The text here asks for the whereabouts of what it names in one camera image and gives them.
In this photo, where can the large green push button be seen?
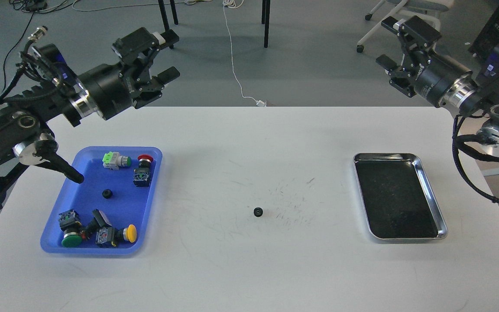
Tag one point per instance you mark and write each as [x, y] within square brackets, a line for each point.
[72, 228]

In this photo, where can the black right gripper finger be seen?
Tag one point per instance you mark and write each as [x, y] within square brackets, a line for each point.
[417, 40]
[403, 76]

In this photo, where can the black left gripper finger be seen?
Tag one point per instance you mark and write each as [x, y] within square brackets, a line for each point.
[138, 49]
[147, 92]

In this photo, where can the white office chair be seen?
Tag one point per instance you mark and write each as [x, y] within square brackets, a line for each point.
[427, 10]

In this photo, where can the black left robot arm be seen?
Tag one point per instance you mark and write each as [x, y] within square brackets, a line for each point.
[45, 87]

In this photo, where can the red emergency stop button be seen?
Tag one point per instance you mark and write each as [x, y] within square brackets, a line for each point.
[142, 174]

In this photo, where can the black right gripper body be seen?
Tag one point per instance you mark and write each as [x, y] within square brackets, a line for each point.
[441, 80]

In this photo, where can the black switch part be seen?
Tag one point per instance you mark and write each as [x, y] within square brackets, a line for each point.
[100, 220]

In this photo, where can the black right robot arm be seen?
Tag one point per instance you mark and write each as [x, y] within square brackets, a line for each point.
[475, 132]

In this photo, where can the blue plastic tray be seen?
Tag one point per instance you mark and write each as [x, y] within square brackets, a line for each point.
[129, 205]

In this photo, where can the yellow push button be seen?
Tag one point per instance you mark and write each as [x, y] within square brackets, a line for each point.
[113, 237]

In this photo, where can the green white push button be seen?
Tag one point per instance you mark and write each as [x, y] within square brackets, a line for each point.
[114, 160]

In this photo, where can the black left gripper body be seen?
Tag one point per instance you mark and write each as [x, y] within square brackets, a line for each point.
[107, 90]

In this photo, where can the silver metal tray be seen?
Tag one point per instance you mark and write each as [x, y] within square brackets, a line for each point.
[398, 200]

